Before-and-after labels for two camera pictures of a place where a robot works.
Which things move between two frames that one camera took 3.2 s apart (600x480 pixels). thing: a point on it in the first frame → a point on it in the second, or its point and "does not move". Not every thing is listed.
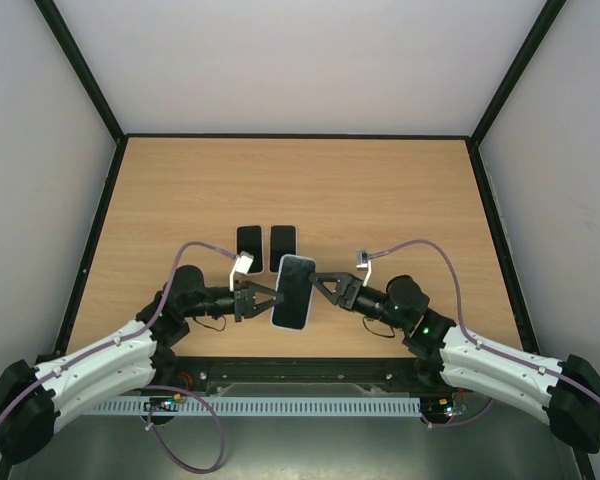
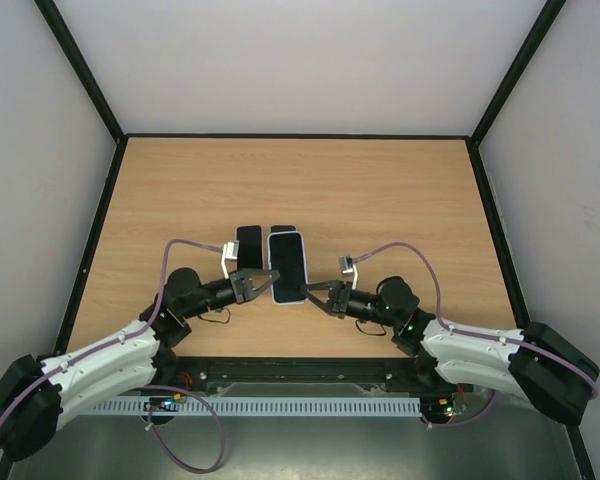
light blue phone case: x=294 y=283 → x=286 y=255
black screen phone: x=249 y=239 does not move
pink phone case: x=250 y=238 does not move
